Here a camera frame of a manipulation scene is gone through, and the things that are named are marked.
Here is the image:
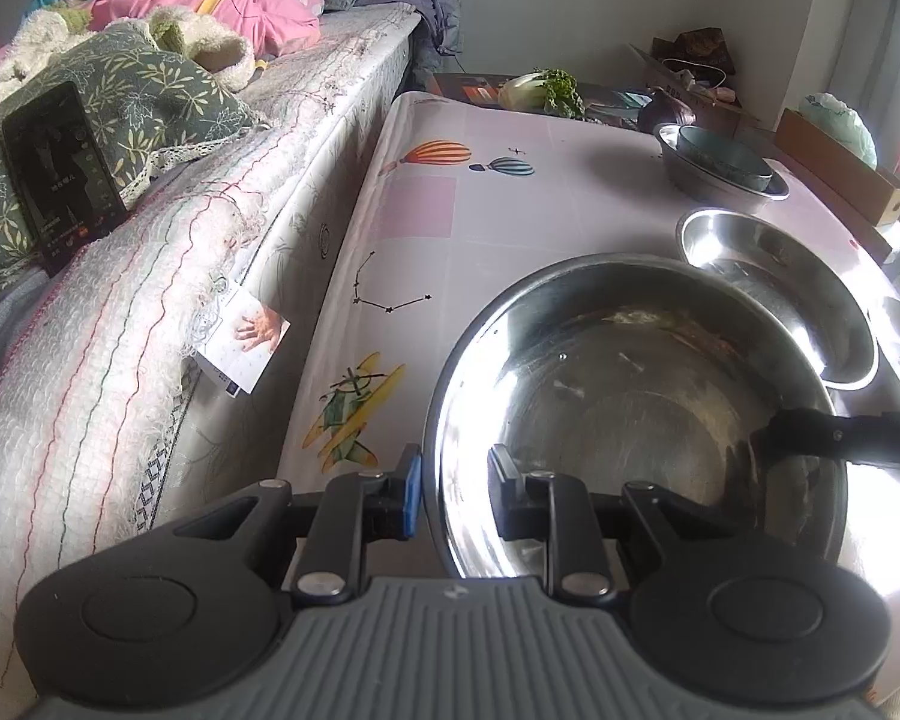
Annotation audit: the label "pale green plastic bag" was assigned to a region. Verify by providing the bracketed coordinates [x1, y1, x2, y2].
[798, 91, 879, 170]

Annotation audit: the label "white quilted mattress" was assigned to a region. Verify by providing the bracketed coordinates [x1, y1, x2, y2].
[0, 1, 422, 698]

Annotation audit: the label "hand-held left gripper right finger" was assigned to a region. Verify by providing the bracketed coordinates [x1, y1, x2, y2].
[487, 444, 728, 597]

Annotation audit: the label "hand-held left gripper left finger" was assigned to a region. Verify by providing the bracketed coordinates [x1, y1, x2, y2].
[172, 444, 425, 593]

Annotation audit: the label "brown crumpled bag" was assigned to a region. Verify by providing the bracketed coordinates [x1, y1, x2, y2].
[670, 28, 737, 77]

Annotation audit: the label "grey clothes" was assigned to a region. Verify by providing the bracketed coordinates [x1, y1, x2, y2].
[351, 0, 464, 92]

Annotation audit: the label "large steel bowl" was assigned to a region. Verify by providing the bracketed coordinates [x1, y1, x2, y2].
[423, 253, 850, 580]

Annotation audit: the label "medium steel bowl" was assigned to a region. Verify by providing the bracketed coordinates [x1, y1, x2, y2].
[678, 208, 881, 392]

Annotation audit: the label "napa cabbage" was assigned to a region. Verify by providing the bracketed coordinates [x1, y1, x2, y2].
[498, 68, 587, 120]

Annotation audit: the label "red onion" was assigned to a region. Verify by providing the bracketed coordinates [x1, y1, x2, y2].
[637, 88, 698, 133]

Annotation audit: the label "brown box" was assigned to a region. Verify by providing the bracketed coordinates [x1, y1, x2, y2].
[772, 106, 900, 228]

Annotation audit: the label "white printed booklet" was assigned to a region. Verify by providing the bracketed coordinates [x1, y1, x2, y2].
[193, 288, 293, 396]

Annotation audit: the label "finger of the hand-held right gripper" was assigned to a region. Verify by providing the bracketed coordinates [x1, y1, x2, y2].
[750, 408, 900, 475]

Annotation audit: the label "green leaf-print pillow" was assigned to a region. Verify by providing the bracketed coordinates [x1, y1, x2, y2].
[0, 21, 272, 302]

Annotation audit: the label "open cardboard box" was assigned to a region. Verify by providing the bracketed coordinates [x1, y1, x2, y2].
[628, 40, 763, 130]

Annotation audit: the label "white fluffy towel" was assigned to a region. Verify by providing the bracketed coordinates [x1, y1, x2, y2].
[0, 4, 262, 104]

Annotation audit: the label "black smartphone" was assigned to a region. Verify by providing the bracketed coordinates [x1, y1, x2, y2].
[1, 80, 130, 279]

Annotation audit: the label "small steel bowl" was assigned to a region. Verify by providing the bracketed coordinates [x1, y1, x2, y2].
[655, 123, 790, 216]

